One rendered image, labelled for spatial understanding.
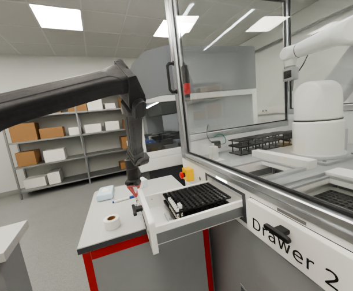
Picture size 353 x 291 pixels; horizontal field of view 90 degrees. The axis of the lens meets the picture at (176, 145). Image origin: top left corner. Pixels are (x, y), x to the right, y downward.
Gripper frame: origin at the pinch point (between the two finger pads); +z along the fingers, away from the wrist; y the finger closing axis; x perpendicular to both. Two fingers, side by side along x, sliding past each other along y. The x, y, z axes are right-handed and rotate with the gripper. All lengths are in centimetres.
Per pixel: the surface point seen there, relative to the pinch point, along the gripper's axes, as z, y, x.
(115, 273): 25.5, -21.0, 8.4
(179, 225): -3.6, -36.9, -21.6
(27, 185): 59, 257, 275
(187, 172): -5.9, 9.4, -28.9
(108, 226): 5.9, -16.6, 9.6
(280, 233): -7, -50, -46
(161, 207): 0.4, -16.0, -14.2
